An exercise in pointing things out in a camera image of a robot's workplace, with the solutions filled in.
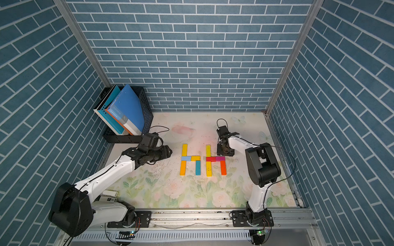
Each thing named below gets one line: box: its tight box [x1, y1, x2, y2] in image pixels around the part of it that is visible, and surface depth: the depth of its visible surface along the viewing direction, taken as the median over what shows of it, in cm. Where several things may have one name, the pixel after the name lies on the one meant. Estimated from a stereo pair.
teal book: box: [92, 84, 129, 136], surface depth 88 cm
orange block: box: [220, 160, 227, 176], surface depth 93 cm
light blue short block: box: [181, 155, 192, 162], surface depth 97 cm
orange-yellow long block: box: [179, 160, 187, 176], surface depth 93 cm
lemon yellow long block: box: [205, 144, 212, 157], surface depth 101 cm
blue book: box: [105, 83, 146, 136], surface depth 95 cm
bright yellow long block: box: [206, 160, 213, 177], surface depth 91 cm
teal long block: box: [195, 160, 201, 176], surface depth 93 cm
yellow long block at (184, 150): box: [181, 144, 189, 157], surface depth 101 cm
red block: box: [205, 156, 216, 162], surface depth 96 cm
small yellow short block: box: [190, 155, 202, 162], surface depth 96 cm
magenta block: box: [215, 156, 226, 162], surface depth 96 cm
